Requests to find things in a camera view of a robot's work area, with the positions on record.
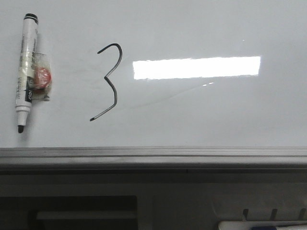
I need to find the white black whiteboard marker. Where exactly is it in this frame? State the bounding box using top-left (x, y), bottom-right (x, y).
top-left (15, 13), bottom-right (52, 134)

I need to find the white whiteboard surface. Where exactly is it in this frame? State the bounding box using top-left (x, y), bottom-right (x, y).
top-left (0, 0), bottom-right (307, 148)

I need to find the white blue marker in tray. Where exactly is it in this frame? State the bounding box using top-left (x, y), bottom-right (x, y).
top-left (218, 220), bottom-right (307, 230)

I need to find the aluminium whiteboard frame rail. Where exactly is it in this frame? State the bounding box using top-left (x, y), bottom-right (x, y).
top-left (0, 147), bottom-right (307, 173)

